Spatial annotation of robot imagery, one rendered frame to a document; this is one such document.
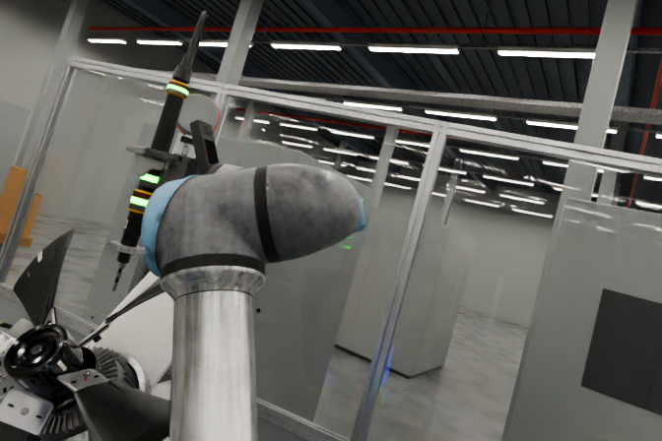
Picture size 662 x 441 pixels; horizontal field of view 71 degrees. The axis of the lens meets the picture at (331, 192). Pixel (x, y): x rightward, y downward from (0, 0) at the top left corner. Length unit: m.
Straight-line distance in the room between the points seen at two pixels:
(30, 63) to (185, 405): 13.81
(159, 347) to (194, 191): 0.87
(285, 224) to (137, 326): 0.98
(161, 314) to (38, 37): 13.11
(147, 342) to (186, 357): 0.89
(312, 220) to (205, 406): 0.21
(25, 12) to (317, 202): 13.81
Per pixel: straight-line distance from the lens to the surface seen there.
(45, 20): 14.41
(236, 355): 0.50
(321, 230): 0.53
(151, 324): 1.43
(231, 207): 0.52
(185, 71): 1.06
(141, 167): 1.00
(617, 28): 5.43
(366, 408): 1.58
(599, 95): 5.14
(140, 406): 1.06
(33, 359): 1.13
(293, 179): 0.52
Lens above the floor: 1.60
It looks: 5 degrees up
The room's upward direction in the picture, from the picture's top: 16 degrees clockwise
